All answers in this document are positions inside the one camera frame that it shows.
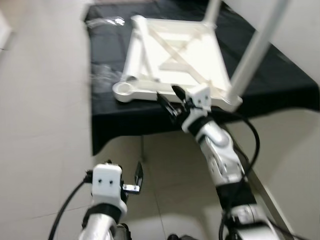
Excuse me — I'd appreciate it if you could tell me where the white plastic children table top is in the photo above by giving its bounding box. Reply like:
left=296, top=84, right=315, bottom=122
left=112, top=14, right=243, bottom=113

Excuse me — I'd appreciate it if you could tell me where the grey robot left foot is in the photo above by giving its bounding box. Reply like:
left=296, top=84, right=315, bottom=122
left=112, top=224, right=132, bottom=240

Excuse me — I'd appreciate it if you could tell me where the grey robot foot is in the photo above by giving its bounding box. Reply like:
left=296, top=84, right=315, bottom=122
left=167, top=232, right=187, bottom=240
left=112, top=224, right=132, bottom=240

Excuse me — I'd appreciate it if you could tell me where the clear plastic wrap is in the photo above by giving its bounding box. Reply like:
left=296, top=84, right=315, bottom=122
left=90, top=64, right=121, bottom=83
left=90, top=16, right=126, bottom=27

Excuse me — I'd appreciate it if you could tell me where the grey robot right foot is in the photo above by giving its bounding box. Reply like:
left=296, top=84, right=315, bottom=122
left=167, top=232, right=187, bottom=240

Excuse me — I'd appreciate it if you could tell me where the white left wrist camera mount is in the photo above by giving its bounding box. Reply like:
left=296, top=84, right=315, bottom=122
left=90, top=162, right=128, bottom=208

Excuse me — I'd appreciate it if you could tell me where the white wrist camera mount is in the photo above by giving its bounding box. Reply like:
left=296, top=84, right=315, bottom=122
left=90, top=162, right=128, bottom=208
left=181, top=84, right=213, bottom=133

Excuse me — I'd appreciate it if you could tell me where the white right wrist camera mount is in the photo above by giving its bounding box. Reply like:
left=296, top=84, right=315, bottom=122
left=181, top=84, right=213, bottom=133

